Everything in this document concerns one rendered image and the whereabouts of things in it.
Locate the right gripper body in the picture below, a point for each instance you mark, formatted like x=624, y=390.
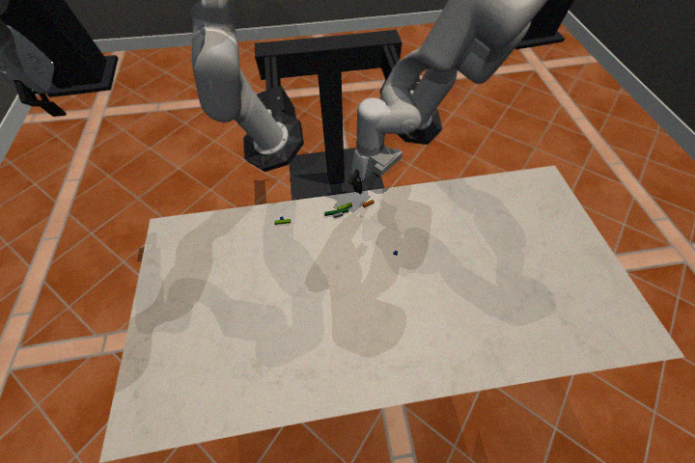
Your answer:
x=21, y=60

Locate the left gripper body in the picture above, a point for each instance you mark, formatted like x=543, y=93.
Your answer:
x=363, y=163

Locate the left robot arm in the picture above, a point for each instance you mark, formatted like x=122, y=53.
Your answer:
x=500, y=24

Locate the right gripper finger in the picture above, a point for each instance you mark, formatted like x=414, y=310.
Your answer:
x=29, y=98
x=58, y=79

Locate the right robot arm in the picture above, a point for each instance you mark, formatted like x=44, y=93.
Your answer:
x=223, y=91

